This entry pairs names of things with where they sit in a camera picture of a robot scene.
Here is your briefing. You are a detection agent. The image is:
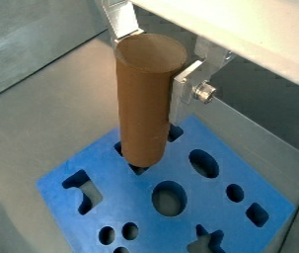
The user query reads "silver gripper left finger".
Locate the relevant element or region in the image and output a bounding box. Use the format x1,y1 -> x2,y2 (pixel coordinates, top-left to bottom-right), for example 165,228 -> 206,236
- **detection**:
95,0 -> 145,47

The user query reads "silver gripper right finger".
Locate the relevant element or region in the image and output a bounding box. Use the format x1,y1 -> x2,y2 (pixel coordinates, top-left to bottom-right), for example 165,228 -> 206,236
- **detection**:
169,37 -> 236,126

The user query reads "brown wooden cylinder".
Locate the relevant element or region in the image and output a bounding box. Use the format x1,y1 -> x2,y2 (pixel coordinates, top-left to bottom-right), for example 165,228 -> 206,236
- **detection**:
117,34 -> 188,167

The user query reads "blue foam shape board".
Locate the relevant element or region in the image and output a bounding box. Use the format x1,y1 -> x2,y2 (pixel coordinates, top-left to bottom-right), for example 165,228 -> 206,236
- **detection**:
38,118 -> 294,253

